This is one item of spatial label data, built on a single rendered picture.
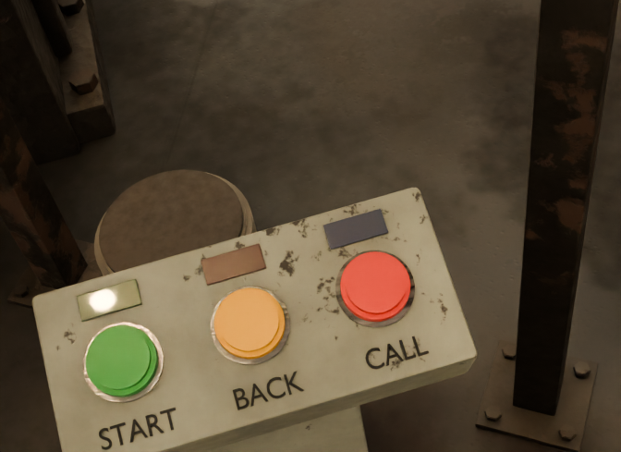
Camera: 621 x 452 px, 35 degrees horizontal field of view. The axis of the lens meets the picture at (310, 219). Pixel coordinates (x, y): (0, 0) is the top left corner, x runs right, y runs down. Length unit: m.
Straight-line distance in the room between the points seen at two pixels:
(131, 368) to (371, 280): 0.14
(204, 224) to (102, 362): 0.19
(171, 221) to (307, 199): 0.69
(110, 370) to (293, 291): 0.11
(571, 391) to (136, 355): 0.74
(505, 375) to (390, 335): 0.66
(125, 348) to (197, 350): 0.04
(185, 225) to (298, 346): 0.20
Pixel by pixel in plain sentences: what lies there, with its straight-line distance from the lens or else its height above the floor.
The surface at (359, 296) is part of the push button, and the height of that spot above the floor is 0.61.
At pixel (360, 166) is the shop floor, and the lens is 1.44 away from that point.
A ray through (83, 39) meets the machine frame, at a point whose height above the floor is 0.07.
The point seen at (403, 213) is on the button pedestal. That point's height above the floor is 0.61.
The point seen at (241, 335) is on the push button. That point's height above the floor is 0.61.
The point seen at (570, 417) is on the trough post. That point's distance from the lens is 1.20.
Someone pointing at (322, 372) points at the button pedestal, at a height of 0.59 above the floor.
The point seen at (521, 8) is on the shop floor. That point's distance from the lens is 1.67.
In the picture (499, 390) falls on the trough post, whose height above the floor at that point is 0.01.
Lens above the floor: 1.07
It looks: 51 degrees down
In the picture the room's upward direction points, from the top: 11 degrees counter-clockwise
